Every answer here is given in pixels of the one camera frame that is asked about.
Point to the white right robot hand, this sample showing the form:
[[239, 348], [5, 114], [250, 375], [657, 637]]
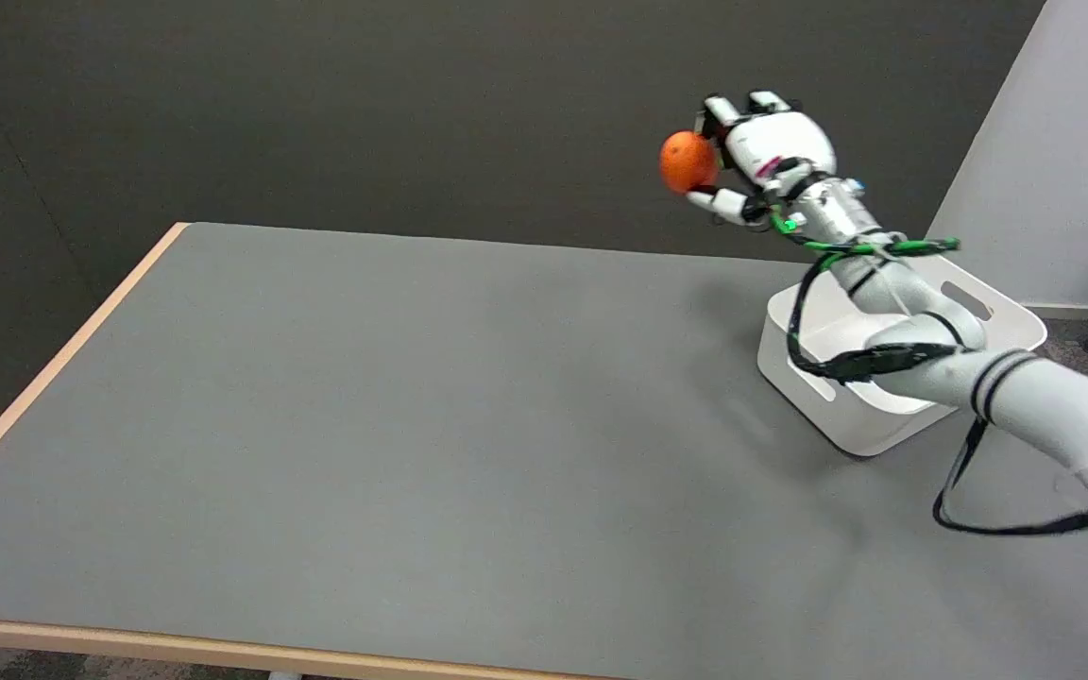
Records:
[[775, 146]]

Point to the orange mango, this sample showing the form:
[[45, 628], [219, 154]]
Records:
[[688, 161]]

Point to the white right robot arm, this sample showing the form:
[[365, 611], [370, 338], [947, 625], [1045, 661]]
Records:
[[941, 349]]

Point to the white plastic box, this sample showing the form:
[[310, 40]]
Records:
[[884, 406]]

